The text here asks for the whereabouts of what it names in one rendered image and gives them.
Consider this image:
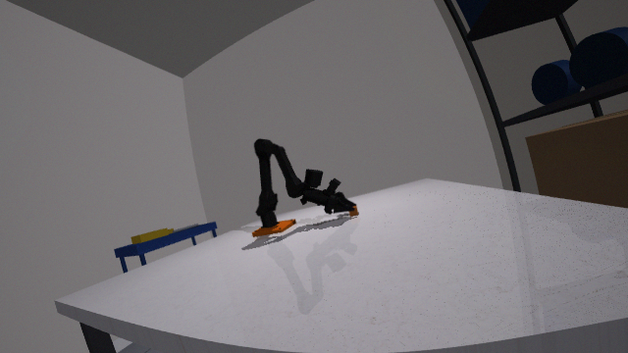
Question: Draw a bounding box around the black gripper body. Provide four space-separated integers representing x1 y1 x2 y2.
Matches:
315 190 343 215

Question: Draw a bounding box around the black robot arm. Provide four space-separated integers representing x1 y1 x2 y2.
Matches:
254 138 341 228

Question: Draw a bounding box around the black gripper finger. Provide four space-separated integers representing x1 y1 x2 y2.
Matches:
334 197 354 214
341 194 356 207

